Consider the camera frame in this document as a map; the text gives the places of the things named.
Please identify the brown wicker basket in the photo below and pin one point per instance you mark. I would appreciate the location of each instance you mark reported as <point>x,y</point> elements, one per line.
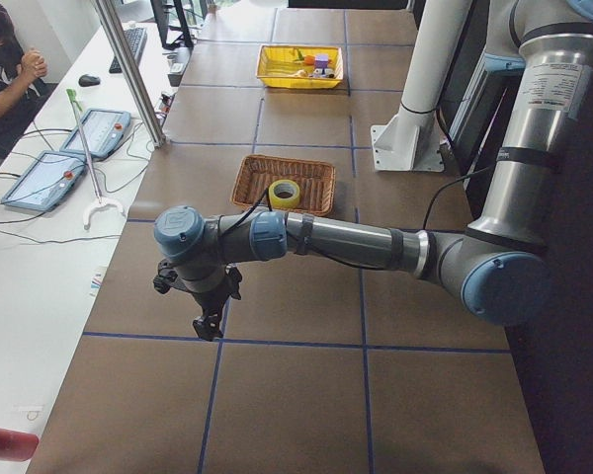
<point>257,172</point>

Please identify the black computer mouse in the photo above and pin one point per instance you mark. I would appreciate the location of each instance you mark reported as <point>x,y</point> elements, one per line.
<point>88,80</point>

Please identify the teach pendant far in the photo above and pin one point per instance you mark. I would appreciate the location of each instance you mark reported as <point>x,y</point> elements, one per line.
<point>104,130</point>

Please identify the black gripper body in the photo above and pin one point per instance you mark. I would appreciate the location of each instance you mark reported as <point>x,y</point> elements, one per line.
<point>209,301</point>

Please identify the aluminium frame post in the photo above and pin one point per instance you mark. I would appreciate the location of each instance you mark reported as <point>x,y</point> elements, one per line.
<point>115,33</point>

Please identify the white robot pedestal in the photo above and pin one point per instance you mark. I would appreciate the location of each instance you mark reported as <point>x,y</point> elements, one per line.
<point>410,141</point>

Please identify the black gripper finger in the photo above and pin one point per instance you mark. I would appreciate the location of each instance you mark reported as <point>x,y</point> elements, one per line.
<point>208,325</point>

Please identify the toy carrot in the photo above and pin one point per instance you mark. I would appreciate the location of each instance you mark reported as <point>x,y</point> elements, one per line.
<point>302,59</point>

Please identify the teach pendant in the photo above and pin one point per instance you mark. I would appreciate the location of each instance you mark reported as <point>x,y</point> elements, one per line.
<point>104,130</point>
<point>46,182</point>

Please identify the teach pendant near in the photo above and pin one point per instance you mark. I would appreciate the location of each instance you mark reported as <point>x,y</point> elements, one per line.
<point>46,182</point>

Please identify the seated person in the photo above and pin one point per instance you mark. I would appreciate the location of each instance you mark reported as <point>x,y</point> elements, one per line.
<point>22,93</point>

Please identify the purple foam cube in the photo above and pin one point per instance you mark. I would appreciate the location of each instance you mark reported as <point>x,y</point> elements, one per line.
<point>321,61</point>

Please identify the yellow tape roll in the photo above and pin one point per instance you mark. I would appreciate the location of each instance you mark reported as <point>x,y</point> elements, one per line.
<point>284,194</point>

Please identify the yellow plastic basket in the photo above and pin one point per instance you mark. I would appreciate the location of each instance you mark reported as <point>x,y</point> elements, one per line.
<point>275,68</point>

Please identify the red cylinder object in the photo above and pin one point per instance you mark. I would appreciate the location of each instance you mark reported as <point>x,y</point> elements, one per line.
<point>17,446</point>

